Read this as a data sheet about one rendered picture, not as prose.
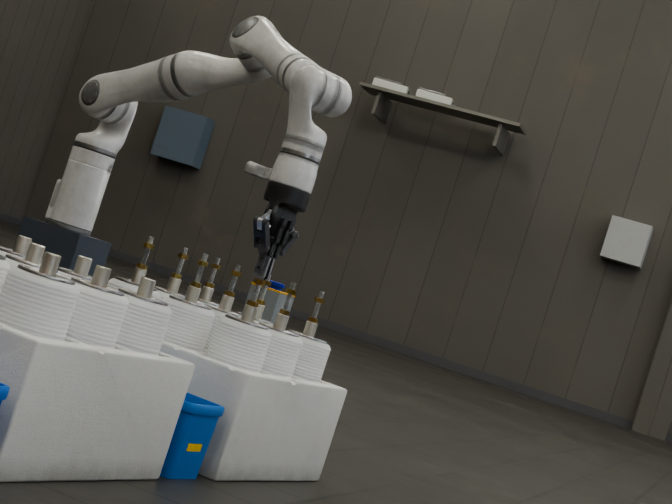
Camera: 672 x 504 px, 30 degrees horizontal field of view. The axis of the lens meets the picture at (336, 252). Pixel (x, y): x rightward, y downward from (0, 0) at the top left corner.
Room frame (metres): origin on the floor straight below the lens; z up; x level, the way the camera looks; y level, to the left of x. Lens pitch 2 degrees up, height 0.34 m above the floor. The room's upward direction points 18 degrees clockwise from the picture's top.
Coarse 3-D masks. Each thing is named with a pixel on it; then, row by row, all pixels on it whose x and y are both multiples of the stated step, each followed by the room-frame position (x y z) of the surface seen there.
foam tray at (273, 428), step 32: (192, 352) 2.06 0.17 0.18; (192, 384) 2.05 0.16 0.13; (224, 384) 2.02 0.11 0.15; (256, 384) 2.04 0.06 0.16; (288, 384) 2.14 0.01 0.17; (320, 384) 2.26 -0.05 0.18; (224, 416) 2.02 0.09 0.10; (256, 416) 2.07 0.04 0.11; (288, 416) 2.17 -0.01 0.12; (320, 416) 2.28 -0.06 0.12; (224, 448) 2.01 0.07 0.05; (256, 448) 2.10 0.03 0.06; (288, 448) 2.21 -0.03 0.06; (320, 448) 2.32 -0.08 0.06; (224, 480) 2.04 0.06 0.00; (256, 480) 2.13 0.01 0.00; (288, 480) 2.24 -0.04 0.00
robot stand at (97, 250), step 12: (24, 216) 2.59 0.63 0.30; (24, 228) 2.59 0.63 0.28; (36, 228) 2.58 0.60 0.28; (48, 228) 2.57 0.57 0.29; (60, 228) 2.56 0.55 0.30; (36, 240) 2.57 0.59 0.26; (48, 240) 2.57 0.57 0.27; (60, 240) 2.56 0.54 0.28; (72, 240) 2.55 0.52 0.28; (84, 240) 2.57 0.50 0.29; (96, 240) 2.61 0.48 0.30; (60, 252) 2.55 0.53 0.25; (72, 252) 2.55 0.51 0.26; (84, 252) 2.58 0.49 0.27; (96, 252) 2.63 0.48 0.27; (108, 252) 2.67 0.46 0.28; (60, 264) 2.55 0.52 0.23; (72, 264) 2.55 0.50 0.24; (96, 264) 2.64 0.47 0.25
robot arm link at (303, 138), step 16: (304, 80) 2.07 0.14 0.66; (320, 80) 2.07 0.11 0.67; (304, 96) 2.07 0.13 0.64; (320, 96) 2.07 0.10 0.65; (288, 112) 2.11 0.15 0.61; (304, 112) 2.07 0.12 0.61; (288, 128) 2.10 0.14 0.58; (304, 128) 2.07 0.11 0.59; (320, 128) 2.10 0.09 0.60; (288, 144) 2.08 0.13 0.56; (304, 144) 2.08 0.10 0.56; (320, 144) 2.09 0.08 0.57
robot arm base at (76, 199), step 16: (80, 160) 2.59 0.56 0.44; (96, 160) 2.59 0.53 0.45; (112, 160) 2.62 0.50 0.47; (64, 176) 2.61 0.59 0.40; (80, 176) 2.59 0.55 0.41; (96, 176) 2.60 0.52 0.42; (64, 192) 2.59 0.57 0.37; (80, 192) 2.59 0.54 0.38; (96, 192) 2.60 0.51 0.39; (48, 208) 2.62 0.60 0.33; (64, 208) 2.59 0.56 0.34; (80, 208) 2.59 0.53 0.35; (96, 208) 2.62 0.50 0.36; (64, 224) 2.59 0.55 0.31; (80, 224) 2.60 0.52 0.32
